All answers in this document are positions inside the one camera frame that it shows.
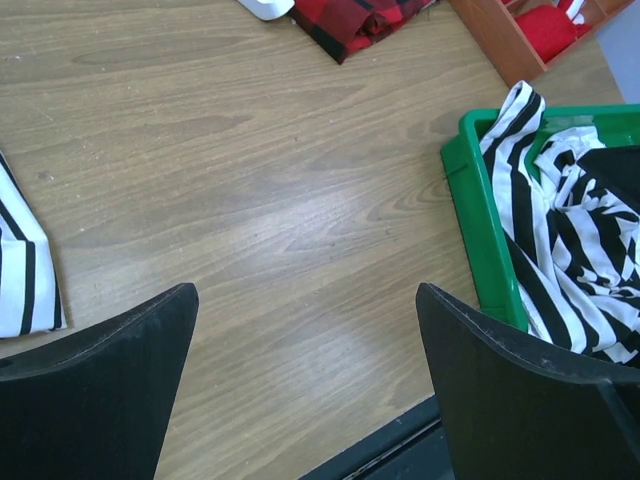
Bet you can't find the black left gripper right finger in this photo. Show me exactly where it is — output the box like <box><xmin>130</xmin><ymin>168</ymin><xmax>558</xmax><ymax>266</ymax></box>
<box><xmin>416</xmin><ymin>283</ymin><xmax>639</xmax><ymax>479</ymax></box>

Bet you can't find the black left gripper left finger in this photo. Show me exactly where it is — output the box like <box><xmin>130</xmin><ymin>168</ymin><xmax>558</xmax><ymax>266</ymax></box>
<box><xmin>1</xmin><ymin>283</ymin><xmax>199</xmax><ymax>479</ymax></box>

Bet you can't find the wide striped tank top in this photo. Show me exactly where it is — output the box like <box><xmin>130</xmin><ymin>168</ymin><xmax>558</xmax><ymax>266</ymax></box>
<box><xmin>480</xmin><ymin>81</ymin><xmax>639</xmax><ymax>364</ymax></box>

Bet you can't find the thin striped tank top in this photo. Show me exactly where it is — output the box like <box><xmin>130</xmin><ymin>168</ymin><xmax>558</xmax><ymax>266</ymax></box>
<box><xmin>0</xmin><ymin>159</ymin><xmax>67</xmax><ymax>339</ymax></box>

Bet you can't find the green plastic tray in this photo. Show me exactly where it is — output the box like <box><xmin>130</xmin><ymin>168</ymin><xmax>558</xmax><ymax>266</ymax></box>
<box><xmin>441</xmin><ymin>104</ymin><xmax>639</xmax><ymax>331</ymax></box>

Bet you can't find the red folded sock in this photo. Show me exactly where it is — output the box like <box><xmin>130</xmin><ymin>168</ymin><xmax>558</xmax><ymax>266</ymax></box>
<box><xmin>515</xmin><ymin>5</ymin><xmax>578</xmax><ymax>62</ymax></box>

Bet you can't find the brown wooden compartment organizer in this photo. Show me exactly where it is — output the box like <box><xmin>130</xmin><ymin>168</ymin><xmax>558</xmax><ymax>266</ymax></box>
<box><xmin>450</xmin><ymin>0</ymin><xmax>632</xmax><ymax>87</ymax></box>

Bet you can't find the red white striped sock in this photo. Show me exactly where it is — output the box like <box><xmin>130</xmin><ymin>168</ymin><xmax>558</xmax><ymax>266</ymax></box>
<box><xmin>556</xmin><ymin>0</ymin><xmax>593</xmax><ymax>39</ymax></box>

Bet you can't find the red black plaid shirt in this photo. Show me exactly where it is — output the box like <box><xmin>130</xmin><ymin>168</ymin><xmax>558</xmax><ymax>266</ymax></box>
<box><xmin>290</xmin><ymin>0</ymin><xmax>434</xmax><ymax>65</ymax></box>

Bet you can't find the white rack base foot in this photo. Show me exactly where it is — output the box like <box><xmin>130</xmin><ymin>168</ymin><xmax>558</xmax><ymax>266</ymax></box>
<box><xmin>237</xmin><ymin>0</ymin><xmax>295</xmax><ymax>22</ymax></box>

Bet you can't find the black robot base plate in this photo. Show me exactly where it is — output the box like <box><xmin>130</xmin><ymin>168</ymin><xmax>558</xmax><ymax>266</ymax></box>
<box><xmin>304</xmin><ymin>396</ymin><xmax>454</xmax><ymax>480</ymax></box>

